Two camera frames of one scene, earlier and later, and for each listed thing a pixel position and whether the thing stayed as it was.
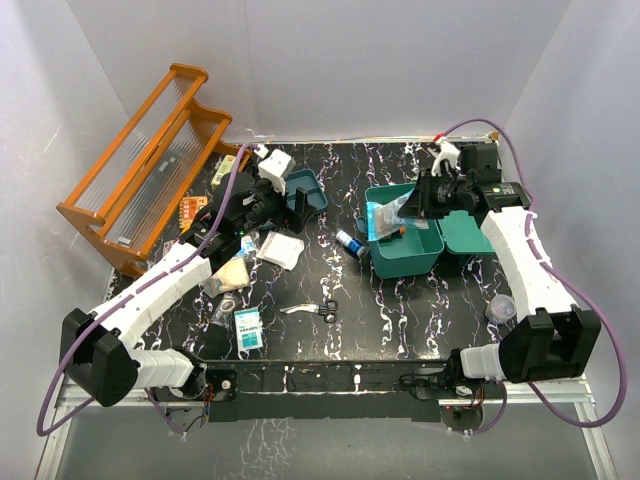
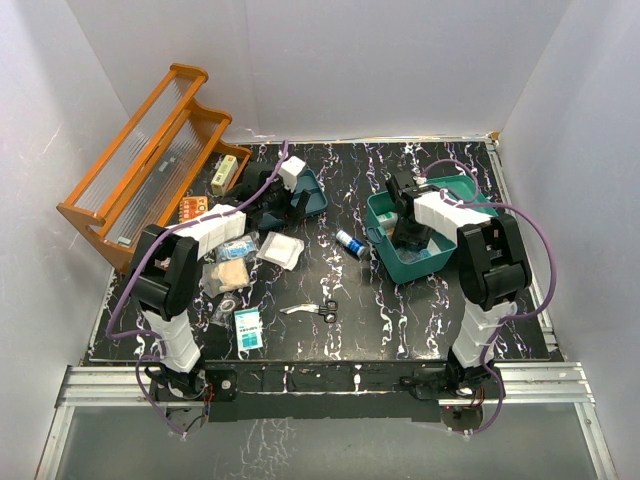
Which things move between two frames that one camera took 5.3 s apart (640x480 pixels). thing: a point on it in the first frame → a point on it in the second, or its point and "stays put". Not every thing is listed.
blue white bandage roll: [350, 242] stays put
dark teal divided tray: [306, 179] stays put
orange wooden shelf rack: [140, 186] stays put
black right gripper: [420, 202] → [419, 239]
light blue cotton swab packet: [384, 219] → [408, 254]
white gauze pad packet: [280, 249] stays put
